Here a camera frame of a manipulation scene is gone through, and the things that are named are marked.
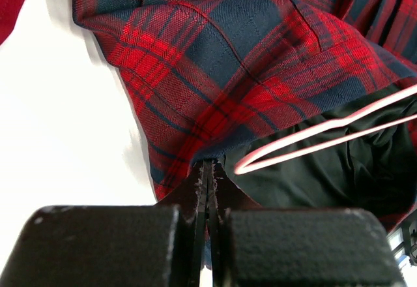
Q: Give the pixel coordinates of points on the red plaid skirt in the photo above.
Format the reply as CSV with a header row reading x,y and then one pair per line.
x,y
205,76

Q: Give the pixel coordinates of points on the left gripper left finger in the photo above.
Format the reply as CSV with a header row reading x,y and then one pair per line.
x,y
187,240

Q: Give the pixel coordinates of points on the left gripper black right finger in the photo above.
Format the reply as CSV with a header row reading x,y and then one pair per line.
x,y
224,196

